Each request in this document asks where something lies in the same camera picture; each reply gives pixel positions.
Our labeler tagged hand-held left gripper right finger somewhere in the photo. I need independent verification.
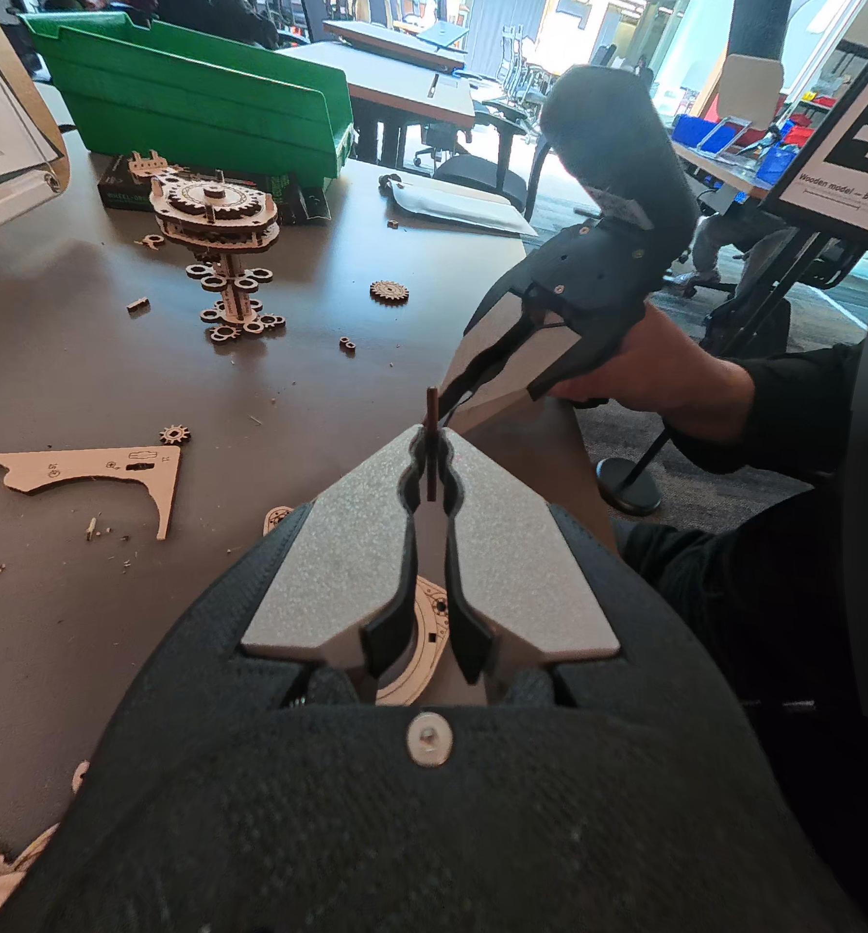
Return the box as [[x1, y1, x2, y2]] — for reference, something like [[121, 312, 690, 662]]
[[437, 426, 622, 686]]

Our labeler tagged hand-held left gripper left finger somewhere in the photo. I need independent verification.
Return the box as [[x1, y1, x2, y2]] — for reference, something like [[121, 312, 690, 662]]
[[242, 426, 435, 690]]

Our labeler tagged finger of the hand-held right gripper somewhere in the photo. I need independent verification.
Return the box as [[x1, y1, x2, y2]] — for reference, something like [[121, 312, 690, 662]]
[[448, 319, 610, 438], [441, 280, 533, 424]]

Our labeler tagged thin dark wooden rod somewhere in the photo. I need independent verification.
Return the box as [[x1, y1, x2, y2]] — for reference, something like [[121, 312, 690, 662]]
[[425, 387, 439, 503]]

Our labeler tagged person's right forearm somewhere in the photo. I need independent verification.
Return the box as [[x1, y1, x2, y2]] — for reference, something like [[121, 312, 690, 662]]
[[665, 343, 866, 491]]

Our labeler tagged wooden gear model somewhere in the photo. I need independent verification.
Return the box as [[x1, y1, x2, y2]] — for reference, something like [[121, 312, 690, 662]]
[[128, 150, 288, 344]]

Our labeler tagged person's right hand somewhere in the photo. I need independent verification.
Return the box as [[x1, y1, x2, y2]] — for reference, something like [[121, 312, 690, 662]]
[[549, 301, 757, 446]]

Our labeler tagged blue storage bin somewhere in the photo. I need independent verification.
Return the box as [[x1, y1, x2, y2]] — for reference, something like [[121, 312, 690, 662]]
[[673, 114, 728, 152], [757, 140, 800, 185]]

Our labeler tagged wooden table with metal legs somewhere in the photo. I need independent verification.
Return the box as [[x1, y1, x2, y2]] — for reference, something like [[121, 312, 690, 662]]
[[669, 135, 773, 201]]

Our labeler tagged black office chair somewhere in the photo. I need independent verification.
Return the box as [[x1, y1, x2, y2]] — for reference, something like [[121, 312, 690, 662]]
[[413, 102, 545, 214]]

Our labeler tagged white plastic bag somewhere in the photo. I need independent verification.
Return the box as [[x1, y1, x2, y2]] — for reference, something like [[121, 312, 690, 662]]
[[386, 172, 539, 239]]

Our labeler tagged tag sign on black stand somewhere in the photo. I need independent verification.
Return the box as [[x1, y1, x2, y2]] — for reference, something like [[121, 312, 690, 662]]
[[597, 28, 868, 516]]

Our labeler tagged black cardboard box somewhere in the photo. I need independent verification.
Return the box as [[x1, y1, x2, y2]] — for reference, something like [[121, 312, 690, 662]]
[[98, 155, 331, 224]]

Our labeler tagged grey table with wooden edge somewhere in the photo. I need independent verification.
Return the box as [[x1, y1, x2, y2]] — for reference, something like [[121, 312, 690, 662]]
[[276, 39, 477, 163]]

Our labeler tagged wooden sheet offcut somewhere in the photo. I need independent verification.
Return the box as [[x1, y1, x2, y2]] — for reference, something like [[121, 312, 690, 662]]
[[0, 445, 183, 541]]

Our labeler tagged green plastic bin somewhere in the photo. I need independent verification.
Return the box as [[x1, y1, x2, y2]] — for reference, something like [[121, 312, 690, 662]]
[[20, 11, 355, 195]]

